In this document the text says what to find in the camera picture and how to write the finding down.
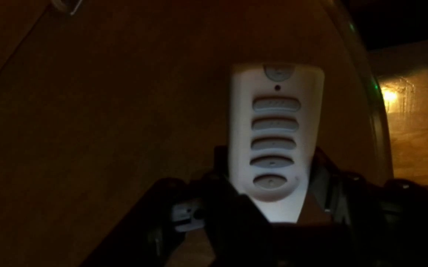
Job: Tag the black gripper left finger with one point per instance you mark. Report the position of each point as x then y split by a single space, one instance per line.
161 220

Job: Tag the white remote control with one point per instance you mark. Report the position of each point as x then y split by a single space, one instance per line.
275 116

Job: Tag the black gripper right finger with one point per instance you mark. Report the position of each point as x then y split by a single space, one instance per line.
369 226

